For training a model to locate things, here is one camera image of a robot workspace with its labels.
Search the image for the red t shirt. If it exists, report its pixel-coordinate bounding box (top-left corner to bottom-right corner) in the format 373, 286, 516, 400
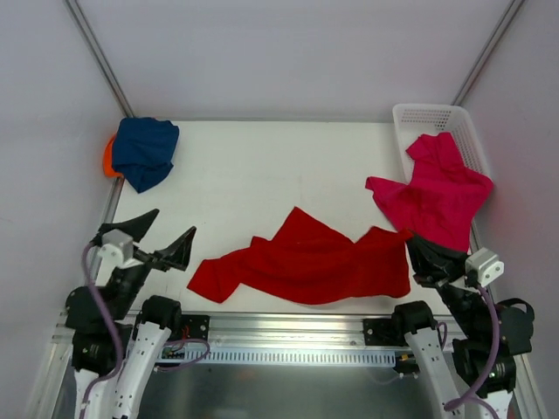
187, 208, 411, 306

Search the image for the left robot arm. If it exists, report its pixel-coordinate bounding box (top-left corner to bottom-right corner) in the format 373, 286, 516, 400
65, 209, 197, 418

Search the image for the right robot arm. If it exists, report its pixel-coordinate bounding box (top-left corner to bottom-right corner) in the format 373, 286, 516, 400
390, 234, 535, 418

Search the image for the pink t shirt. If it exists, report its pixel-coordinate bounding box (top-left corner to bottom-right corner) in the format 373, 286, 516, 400
365, 132, 493, 251

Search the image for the blue t shirt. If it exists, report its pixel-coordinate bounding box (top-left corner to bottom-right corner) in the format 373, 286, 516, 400
113, 117, 180, 194

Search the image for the orange t shirt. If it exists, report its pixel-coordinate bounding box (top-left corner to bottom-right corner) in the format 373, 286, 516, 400
102, 134, 123, 178

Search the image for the white perforated plastic basket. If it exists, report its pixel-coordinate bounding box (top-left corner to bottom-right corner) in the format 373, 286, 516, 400
392, 104, 492, 182

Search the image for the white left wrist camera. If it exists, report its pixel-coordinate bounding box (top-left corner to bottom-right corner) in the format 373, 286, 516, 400
98, 230, 141, 269

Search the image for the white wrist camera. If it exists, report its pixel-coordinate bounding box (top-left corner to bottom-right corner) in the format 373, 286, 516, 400
98, 230, 141, 269
465, 248, 505, 288

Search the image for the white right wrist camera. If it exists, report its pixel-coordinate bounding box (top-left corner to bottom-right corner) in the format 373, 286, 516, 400
465, 248, 505, 288

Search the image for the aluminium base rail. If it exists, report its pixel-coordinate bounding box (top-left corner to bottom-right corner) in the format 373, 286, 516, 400
51, 307, 525, 354

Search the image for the white slotted cable duct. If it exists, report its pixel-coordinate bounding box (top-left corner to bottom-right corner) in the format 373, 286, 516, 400
156, 344, 397, 367

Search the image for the left aluminium corner post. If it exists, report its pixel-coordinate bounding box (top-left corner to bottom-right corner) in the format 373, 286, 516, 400
63, 0, 135, 117

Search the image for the aluminium corner post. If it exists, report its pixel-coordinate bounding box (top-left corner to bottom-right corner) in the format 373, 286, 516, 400
63, 0, 135, 117
451, 0, 527, 106

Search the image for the right aluminium corner post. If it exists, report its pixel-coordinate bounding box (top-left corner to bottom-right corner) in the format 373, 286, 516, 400
451, 0, 527, 106

